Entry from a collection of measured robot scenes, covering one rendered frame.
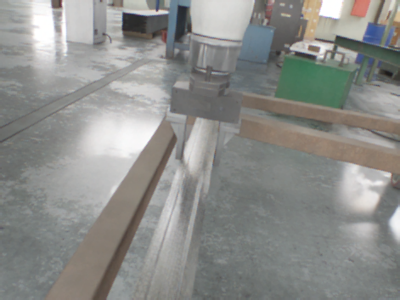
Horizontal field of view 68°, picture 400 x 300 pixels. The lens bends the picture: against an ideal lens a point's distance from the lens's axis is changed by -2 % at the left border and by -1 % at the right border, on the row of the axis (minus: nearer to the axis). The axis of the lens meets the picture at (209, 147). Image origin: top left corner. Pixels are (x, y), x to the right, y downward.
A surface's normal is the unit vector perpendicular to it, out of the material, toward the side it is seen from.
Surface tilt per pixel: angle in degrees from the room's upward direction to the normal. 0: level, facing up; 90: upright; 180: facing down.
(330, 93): 90
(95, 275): 0
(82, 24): 90
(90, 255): 0
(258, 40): 90
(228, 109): 90
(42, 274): 0
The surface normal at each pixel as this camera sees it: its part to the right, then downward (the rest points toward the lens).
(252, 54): -0.04, 0.43
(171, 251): 0.15, -0.89
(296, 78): -0.50, 0.30
